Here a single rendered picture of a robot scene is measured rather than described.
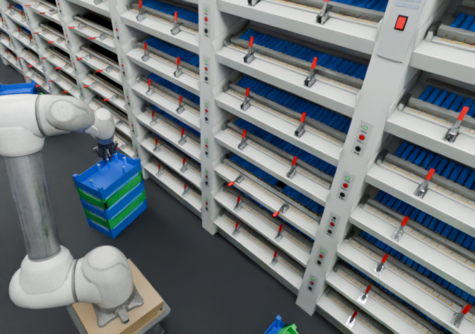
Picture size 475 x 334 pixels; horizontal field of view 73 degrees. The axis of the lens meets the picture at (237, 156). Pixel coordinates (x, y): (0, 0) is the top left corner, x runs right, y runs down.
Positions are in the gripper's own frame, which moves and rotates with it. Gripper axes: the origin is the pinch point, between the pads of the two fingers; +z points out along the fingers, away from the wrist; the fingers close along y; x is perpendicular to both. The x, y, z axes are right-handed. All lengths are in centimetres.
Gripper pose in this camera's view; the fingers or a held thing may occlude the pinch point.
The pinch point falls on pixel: (107, 157)
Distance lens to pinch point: 198.1
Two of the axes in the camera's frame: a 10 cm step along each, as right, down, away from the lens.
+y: 8.4, -2.8, 4.5
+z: -2.7, 5.0, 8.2
